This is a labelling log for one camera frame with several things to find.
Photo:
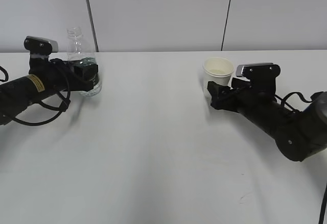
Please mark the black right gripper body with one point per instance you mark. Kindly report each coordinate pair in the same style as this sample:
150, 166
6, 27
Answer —
257, 107

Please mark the clear water bottle green label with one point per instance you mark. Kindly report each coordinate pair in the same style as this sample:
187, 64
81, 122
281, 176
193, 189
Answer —
82, 55

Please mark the white paper cup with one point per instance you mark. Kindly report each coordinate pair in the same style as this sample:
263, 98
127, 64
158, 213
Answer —
218, 70

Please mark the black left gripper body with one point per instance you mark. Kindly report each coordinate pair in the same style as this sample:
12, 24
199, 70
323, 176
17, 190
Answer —
48, 76

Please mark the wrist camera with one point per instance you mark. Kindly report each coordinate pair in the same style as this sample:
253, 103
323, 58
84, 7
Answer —
40, 48
261, 76

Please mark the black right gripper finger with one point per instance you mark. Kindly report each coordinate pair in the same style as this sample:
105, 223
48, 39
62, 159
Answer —
240, 84
222, 97

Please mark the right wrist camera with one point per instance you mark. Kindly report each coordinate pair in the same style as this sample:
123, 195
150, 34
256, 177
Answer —
261, 76

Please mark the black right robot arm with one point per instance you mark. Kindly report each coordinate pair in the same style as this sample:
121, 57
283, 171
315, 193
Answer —
297, 134

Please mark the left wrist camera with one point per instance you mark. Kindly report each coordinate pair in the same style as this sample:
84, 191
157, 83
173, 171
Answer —
40, 48

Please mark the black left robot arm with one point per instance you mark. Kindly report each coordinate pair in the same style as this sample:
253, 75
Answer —
15, 99

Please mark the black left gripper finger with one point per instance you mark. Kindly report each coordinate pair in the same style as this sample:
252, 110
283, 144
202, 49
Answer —
87, 76

